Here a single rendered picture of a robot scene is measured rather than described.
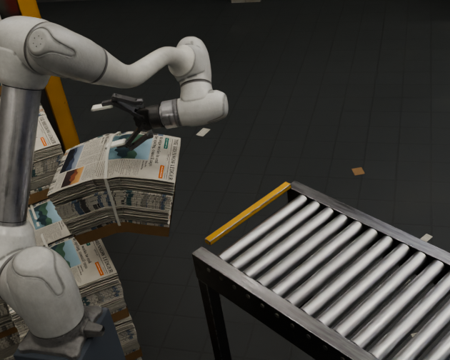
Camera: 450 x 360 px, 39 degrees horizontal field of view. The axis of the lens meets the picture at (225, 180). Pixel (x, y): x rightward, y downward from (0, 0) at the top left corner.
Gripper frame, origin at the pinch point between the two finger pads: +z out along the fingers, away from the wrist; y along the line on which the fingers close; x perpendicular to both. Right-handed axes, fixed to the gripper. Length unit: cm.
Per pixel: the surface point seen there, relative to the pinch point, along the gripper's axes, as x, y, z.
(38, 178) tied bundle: 29, 33, 43
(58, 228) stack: 9, 44, 34
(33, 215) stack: 19, 43, 46
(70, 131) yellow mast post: 142, 72, 70
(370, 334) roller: -50, 57, -74
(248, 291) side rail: -29, 54, -38
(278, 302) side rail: -35, 54, -48
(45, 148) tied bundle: 32, 21, 36
